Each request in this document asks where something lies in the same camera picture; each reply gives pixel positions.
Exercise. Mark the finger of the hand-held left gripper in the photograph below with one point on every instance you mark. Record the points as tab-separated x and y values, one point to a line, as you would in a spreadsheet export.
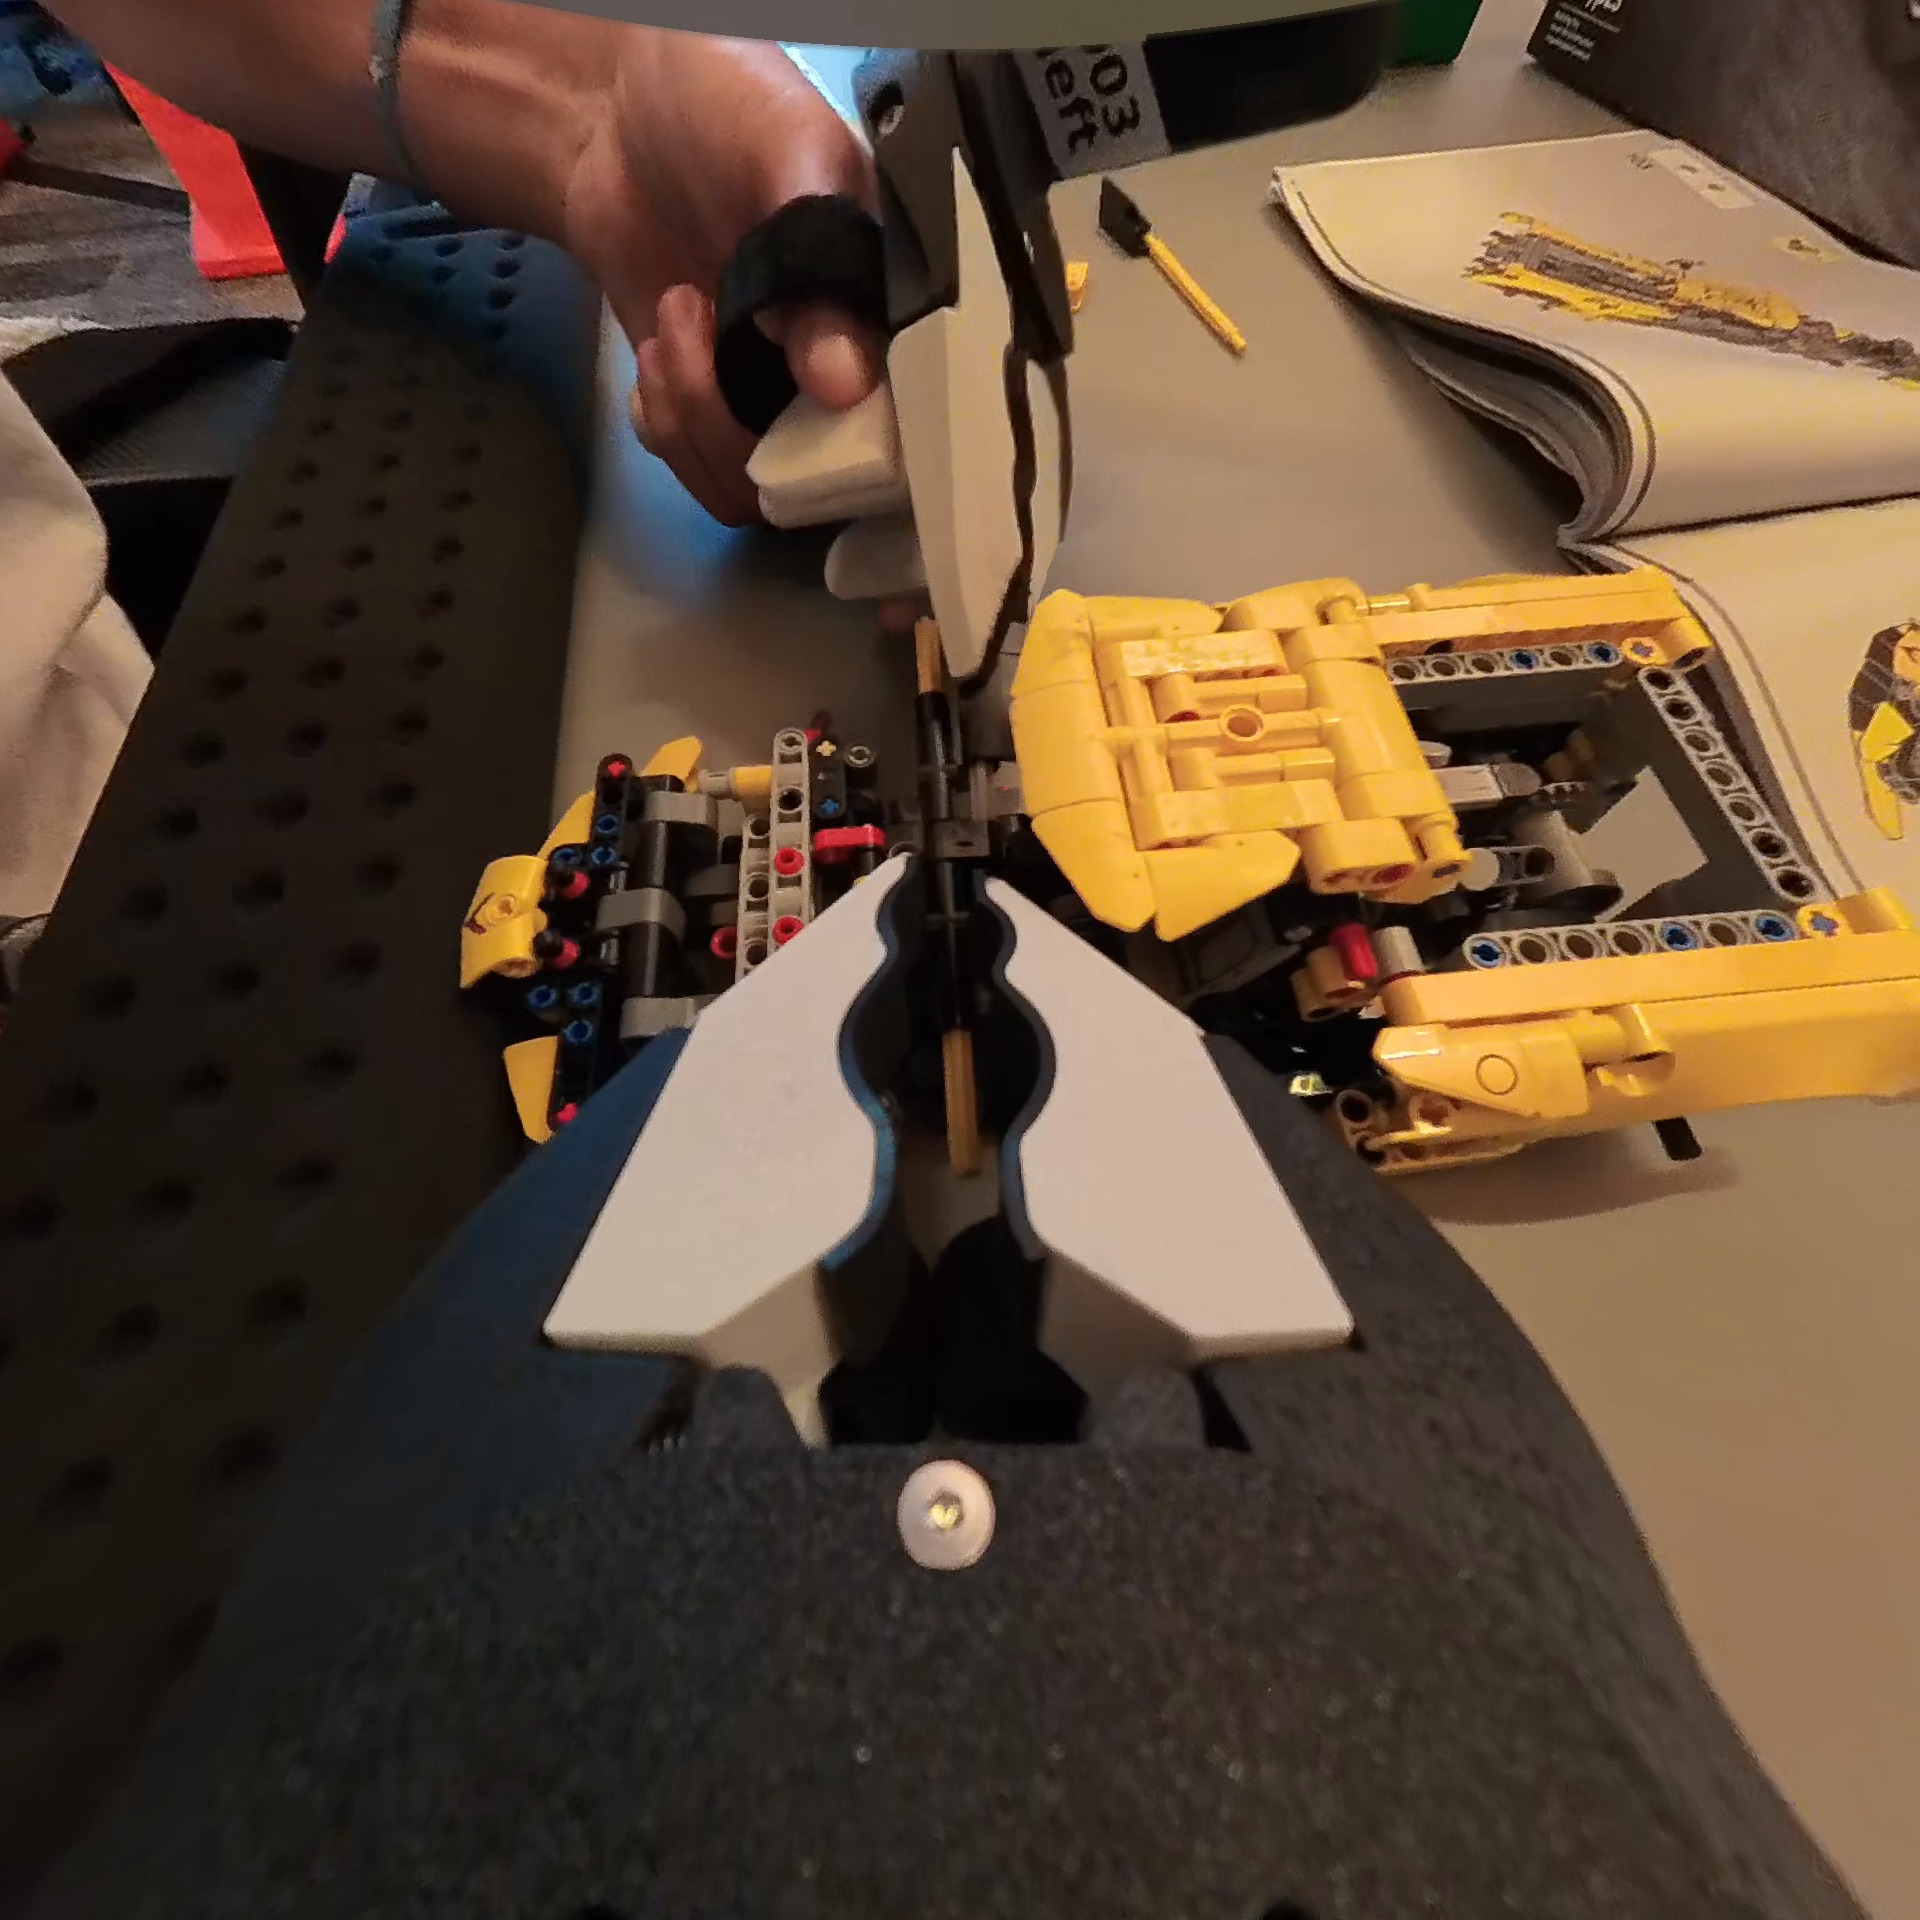
967	451
1054	451

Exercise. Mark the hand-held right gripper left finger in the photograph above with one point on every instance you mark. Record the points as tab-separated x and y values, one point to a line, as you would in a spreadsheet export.
721	1185

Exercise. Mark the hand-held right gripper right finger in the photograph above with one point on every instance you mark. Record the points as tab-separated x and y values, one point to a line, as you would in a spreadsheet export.
1171	1185

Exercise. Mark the yellow toy brick car model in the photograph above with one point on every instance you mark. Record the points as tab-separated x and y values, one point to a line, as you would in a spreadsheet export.
1230	750

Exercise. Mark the person's left forearm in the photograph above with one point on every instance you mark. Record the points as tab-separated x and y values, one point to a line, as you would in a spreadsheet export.
225	76

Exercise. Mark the person's left hand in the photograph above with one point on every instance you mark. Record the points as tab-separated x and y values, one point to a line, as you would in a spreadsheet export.
662	164

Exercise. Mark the black toy brick panel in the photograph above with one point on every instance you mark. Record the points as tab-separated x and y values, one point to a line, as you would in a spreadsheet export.
1124	218

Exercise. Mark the yellow thin toy rod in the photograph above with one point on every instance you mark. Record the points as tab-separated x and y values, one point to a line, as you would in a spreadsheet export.
1200	297

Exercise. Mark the black dimpled chair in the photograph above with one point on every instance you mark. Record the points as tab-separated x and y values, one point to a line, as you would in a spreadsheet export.
300	1049

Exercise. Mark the green storage bin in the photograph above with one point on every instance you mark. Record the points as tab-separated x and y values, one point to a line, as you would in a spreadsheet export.
1440	30

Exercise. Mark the blue wristband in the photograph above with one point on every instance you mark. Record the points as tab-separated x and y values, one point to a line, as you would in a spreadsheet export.
390	89

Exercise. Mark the open instruction booklet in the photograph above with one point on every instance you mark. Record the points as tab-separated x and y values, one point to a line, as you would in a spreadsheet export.
1723	404

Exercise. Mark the orange plastic object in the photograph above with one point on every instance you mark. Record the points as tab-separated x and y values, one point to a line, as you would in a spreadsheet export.
195	194

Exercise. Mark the toy car set box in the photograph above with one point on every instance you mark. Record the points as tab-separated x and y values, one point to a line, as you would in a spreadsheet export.
1769	106

